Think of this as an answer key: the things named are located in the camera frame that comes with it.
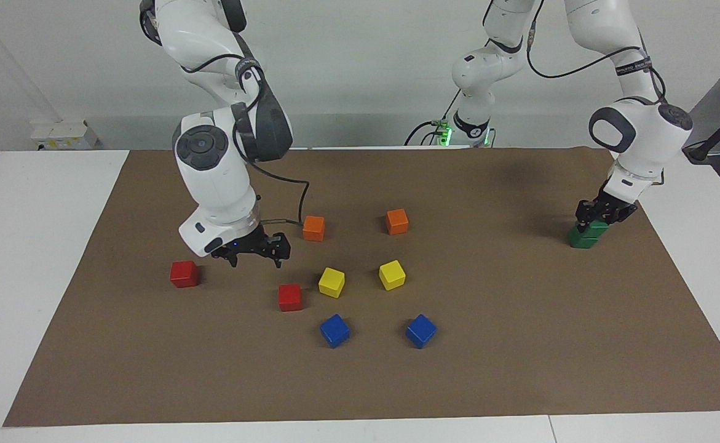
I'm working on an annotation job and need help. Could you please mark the white power box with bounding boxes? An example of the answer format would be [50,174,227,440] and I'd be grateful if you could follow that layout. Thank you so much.
[30,120,100,151]

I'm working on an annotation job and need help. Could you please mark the orange wooden cube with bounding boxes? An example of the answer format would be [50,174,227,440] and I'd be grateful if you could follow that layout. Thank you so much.
[302,215,326,242]
[385,208,409,236]

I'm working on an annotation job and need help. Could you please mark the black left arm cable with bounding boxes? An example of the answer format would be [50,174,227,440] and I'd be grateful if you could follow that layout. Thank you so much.
[483,0,668,105]

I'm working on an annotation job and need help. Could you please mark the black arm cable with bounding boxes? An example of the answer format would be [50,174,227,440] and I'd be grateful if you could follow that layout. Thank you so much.
[178,52,311,228]
[483,0,668,105]

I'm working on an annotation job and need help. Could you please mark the black base cable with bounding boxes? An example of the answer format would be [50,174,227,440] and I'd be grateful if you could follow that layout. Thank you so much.
[404,92,462,146]

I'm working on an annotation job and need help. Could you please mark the brown paper mat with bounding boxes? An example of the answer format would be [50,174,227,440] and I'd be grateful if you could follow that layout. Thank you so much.
[2,146,720,428]

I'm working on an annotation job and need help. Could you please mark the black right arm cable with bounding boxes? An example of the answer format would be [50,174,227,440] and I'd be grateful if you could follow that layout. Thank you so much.
[178,52,311,228]

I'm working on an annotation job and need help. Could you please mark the red wooden cube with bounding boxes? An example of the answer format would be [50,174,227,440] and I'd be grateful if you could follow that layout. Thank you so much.
[170,260,200,289]
[278,283,303,313]

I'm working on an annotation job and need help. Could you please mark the blue wooden cube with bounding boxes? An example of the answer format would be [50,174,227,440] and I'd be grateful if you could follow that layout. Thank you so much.
[405,314,438,349]
[319,313,351,349]

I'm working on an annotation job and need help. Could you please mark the yellow wooden cube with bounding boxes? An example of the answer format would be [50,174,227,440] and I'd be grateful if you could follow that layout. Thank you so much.
[378,260,407,291]
[318,267,346,299]

